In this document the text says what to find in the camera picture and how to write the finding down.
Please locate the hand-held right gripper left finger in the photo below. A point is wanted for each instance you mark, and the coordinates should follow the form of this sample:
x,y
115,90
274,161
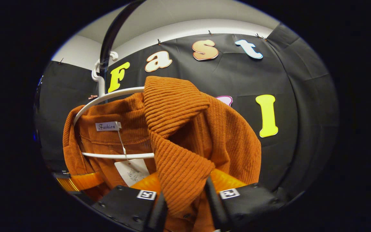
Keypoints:
x,y
158,216

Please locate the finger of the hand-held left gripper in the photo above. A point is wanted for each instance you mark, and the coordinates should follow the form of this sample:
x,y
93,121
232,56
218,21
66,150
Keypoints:
x,y
82,181

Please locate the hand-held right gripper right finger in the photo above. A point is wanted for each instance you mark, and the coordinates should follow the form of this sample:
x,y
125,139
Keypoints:
x,y
214,206

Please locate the white plastic clothes hanger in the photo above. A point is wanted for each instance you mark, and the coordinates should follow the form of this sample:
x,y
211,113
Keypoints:
x,y
118,155

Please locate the white paper hang tag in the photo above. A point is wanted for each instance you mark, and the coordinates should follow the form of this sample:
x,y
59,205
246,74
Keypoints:
x,y
130,172

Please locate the black clothes rack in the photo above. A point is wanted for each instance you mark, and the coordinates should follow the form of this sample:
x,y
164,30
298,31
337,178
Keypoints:
x,y
108,42

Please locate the copper clip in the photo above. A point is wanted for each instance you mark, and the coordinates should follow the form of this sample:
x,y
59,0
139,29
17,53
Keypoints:
x,y
92,96

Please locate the row of black cloth clips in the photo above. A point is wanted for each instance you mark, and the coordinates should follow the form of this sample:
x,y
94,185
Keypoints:
x,y
210,32

